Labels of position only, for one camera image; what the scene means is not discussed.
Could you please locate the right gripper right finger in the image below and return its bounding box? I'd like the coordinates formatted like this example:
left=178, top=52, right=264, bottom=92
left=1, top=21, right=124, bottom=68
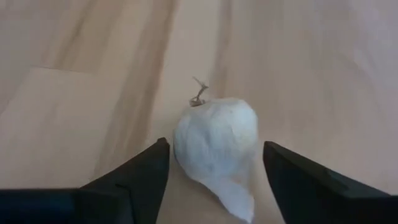
left=263, top=141, right=398, bottom=224

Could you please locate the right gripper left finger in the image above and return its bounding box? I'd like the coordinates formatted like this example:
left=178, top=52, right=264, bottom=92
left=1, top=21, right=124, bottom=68
left=0, top=137, right=171, bottom=224

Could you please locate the large white garlic bulb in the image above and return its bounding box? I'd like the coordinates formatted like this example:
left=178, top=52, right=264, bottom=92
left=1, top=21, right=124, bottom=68
left=172, top=76, right=259, bottom=224

